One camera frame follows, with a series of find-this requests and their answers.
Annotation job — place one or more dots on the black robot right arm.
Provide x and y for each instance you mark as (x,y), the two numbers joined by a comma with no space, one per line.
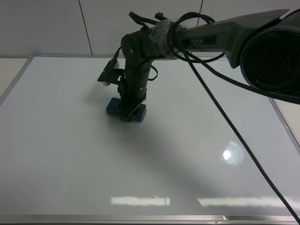
(265,46)

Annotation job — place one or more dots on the blue board eraser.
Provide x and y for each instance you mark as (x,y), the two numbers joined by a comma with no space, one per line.
(113,107)

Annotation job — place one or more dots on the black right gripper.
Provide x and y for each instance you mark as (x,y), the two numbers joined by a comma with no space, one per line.
(133,91)

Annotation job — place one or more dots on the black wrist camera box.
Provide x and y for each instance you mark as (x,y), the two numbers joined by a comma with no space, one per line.
(111,74)

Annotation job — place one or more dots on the white aluminium-framed whiteboard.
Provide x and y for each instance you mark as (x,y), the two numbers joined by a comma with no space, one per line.
(64,161)

